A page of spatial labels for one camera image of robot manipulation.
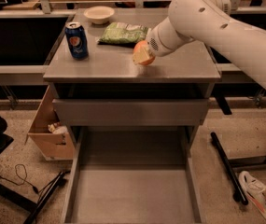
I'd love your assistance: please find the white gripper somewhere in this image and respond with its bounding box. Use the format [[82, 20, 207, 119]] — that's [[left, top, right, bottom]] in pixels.
[[132, 16, 196, 65]]

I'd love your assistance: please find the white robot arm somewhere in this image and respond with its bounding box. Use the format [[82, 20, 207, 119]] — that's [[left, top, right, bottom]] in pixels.
[[133, 0, 266, 90]]

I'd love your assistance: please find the grey drawer cabinet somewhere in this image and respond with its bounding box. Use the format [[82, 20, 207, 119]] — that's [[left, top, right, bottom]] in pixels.
[[44, 12, 221, 150]]

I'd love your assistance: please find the closed grey top drawer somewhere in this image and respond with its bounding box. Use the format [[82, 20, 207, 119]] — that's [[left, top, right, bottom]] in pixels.
[[52, 99, 208, 126]]

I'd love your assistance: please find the open grey middle drawer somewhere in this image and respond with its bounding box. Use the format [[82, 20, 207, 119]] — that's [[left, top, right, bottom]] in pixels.
[[62, 127, 206, 224]]

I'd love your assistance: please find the green chip bag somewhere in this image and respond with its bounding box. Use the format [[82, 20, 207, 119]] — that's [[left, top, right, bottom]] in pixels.
[[98, 22, 151, 45]]

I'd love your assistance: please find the white bowl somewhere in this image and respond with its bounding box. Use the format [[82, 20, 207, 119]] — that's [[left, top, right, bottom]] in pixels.
[[84, 6, 115, 24]]

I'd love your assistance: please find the blue Pepsi can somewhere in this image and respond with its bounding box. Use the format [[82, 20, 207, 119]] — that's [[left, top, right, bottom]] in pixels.
[[65, 21, 89, 60]]

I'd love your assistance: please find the cardboard box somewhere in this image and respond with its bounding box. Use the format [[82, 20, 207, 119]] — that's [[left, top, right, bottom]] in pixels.
[[28, 88, 74, 161]]

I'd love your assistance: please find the black chair base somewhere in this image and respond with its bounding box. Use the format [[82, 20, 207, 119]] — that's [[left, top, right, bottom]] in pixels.
[[0, 111, 71, 224]]

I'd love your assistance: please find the black stand leg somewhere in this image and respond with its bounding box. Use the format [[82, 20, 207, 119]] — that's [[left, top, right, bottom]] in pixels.
[[210, 132, 266, 205]]

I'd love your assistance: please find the white orange sneaker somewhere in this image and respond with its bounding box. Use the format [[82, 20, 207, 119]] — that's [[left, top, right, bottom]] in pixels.
[[238, 171, 266, 219]]

